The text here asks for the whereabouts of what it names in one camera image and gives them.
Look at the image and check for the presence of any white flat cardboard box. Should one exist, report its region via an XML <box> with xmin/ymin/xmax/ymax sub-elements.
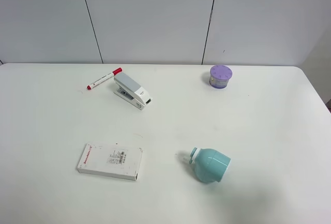
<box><xmin>77</xmin><ymin>144</ymin><xmax>143</xmax><ymax>181</ymax></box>

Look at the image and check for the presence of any purple lidded round container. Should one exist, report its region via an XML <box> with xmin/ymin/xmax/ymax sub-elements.
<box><xmin>209</xmin><ymin>65</ymin><xmax>233</xmax><ymax>89</ymax></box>

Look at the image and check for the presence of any red and white marker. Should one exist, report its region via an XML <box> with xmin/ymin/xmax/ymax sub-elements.
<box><xmin>86</xmin><ymin>68</ymin><xmax>122</xmax><ymax>90</ymax></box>

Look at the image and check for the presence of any white grey stapler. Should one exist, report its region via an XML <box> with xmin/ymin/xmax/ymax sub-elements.
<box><xmin>114</xmin><ymin>72</ymin><xmax>152</xmax><ymax>110</ymax></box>

